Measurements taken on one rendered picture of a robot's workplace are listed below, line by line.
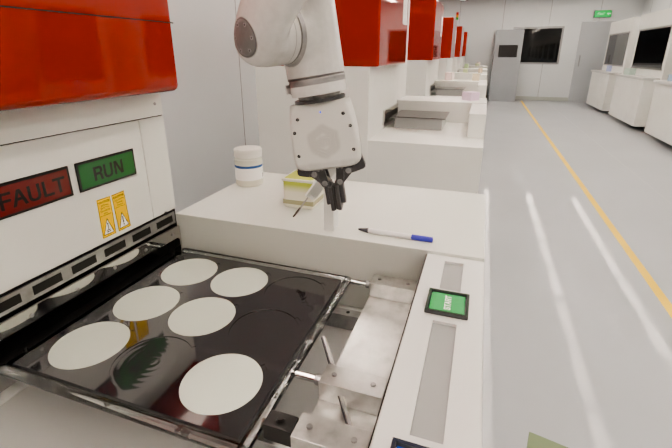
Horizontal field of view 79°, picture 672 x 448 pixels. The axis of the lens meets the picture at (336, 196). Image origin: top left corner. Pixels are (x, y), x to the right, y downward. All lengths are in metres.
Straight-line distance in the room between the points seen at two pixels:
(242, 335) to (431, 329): 0.27
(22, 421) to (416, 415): 0.53
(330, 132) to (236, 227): 0.35
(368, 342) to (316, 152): 0.29
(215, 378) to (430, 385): 0.27
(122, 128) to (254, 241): 0.32
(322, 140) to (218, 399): 0.36
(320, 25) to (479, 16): 13.04
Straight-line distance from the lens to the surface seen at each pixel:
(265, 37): 0.52
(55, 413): 0.74
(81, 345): 0.71
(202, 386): 0.58
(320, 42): 0.58
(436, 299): 0.60
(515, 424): 1.85
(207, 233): 0.91
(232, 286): 0.76
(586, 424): 1.96
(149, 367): 0.63
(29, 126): 0.72
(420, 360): 0.51
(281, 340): 0.63
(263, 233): 0.83
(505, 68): 12.81
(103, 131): 0.80
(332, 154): 0.60
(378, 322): 0.69
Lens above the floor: 1.29
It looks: 19 degrees down
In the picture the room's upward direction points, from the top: straight up
